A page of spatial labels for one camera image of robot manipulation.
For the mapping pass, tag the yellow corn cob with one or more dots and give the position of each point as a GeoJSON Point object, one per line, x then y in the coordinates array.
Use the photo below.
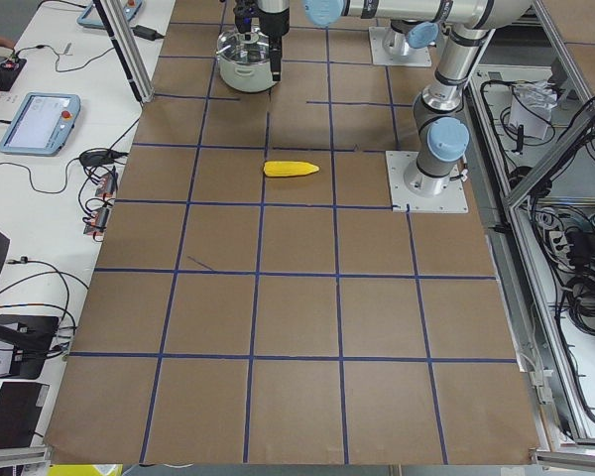
{"type": "Point", "coordinates": [289, 169]}

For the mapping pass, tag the aluminium frame post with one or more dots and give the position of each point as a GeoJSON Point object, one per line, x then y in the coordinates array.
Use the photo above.
{"type": "Point", "coordinates": [125, 46]}

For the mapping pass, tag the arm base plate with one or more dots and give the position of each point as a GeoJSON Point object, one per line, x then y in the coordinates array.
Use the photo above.
{"type": "Point", "coordinates": [391, 48]}
{"type": "Point", "coordinates": [412, 191]}

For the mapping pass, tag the black power adapter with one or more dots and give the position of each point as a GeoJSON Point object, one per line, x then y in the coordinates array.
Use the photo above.
{"type": "Point", "coordinates": [147, 33]}

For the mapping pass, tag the glass pot lid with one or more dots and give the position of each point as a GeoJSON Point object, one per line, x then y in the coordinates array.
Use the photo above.
{"type": "Point", "coordinates": [243, 48]}

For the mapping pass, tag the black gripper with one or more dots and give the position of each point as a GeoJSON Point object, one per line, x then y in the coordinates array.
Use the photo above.
{"type": "Point", "coordinates": [273, 15]}

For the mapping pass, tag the pale green cooking pot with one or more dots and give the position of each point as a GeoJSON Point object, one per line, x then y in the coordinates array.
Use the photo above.
{"type": "Point", "coordinates": [246, 78]}

